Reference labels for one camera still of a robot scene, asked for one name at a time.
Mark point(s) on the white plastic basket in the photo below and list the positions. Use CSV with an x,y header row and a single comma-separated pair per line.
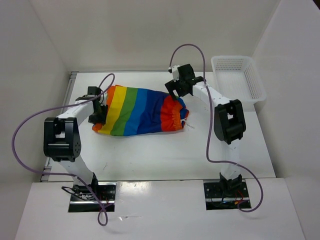
x,y
236,77

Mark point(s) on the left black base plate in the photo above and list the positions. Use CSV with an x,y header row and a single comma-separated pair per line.
x,y
82,201

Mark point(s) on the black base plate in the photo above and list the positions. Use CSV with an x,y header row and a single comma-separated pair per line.
x,y
82,201
217,199

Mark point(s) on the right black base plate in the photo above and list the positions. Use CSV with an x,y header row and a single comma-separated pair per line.
x,y
217,199

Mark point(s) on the rainbow striped shorts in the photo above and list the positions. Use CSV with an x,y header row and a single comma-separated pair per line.
x,y
135,111

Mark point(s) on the aluminium table edge rail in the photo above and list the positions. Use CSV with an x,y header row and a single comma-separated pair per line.
x,y
71,81

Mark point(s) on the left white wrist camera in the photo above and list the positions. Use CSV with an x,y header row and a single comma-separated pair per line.
x,y
103,99

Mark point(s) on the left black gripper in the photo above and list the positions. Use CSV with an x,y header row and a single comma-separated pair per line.
x,y
101,119

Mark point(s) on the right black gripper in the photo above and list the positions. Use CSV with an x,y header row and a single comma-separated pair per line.
x,y
171,86

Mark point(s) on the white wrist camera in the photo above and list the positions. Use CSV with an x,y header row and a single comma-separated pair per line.
x,y
174,70
103,99

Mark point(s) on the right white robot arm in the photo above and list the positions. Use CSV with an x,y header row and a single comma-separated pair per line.
x,y
227,121

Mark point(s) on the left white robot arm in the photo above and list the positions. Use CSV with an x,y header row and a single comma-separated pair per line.
x,y
62,141

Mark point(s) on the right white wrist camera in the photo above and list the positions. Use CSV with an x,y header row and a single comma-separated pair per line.
x,y
174,70

